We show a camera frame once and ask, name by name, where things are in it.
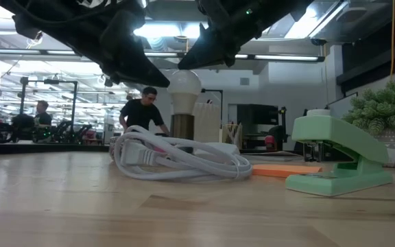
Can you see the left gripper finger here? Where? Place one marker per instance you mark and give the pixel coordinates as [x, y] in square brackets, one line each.
[129, 58]

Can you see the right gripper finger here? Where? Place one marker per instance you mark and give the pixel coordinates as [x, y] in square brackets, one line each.
[204, 51]

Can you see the white light bulb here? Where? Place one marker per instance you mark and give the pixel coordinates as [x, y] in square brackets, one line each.
[184, 91]

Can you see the ceiling light strip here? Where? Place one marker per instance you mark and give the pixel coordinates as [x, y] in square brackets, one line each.
[286, 57]

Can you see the person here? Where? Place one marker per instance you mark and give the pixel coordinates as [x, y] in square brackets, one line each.
[43, 118]
[139, 115]

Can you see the white textured cup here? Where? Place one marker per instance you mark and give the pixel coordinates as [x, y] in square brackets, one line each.
[207, 123]

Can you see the black equipment cabinet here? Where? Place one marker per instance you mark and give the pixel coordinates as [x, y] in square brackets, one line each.
[255, 116]

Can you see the patterned pencil cup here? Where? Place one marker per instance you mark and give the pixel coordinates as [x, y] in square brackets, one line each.
[231, 135]

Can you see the black office chair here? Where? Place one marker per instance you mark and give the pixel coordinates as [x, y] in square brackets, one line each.
[22, 125]

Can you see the disinfectant wipes canister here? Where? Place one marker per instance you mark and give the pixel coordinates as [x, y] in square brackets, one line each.
[318, 112]

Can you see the orange sticky note pad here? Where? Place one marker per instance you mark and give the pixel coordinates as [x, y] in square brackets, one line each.
[283, 170]

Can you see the mint green stapler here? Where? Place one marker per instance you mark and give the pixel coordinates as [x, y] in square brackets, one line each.
[341, 137]

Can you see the green potted plant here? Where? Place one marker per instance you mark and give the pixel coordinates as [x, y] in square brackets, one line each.
[386, 109]

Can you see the low black rig frame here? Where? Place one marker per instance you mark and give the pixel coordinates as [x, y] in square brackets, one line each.
[221, 99]

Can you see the tall black rig frame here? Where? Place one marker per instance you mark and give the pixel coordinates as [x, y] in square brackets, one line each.
[75, 103]

